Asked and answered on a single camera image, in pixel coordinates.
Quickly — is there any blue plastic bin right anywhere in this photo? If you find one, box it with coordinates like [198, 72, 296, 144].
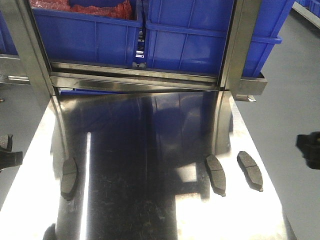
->
[143, 0, 294, 77]

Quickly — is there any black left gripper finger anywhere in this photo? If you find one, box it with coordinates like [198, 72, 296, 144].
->
[0, 147, 23, 171]

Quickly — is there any stainless steel rack frame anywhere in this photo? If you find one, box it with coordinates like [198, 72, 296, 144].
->
[0, 0, 266, 107]

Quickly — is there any brake pad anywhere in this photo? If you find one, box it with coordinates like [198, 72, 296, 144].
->
[60, 158, 78, 201]
[237, 151, 263, 192]
[205, 154, 227, 197]
[0, 134, 13, 152]

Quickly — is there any blue bin with red bags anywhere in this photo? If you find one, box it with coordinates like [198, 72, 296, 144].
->
[32, 0, 143, 67]

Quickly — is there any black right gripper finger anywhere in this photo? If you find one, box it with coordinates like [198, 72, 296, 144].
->
[296, 131, 320, 170]

